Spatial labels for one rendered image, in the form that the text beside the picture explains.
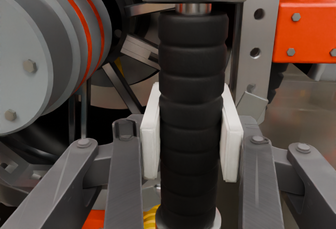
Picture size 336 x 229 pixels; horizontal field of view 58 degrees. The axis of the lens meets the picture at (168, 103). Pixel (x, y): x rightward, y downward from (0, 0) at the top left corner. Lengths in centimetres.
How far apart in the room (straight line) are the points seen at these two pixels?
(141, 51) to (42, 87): 25
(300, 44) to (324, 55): 3
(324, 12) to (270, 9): 6
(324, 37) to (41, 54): 31
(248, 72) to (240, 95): 3
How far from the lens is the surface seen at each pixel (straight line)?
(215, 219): 21
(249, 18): 37
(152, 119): 15
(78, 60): 29
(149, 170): 16
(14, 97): 27
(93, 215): 52
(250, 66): 38
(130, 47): 49
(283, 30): 38
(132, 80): 66
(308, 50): 40
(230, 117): 16
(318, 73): 59
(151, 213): 55
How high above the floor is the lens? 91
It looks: 22 degrees down
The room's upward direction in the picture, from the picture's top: straight up
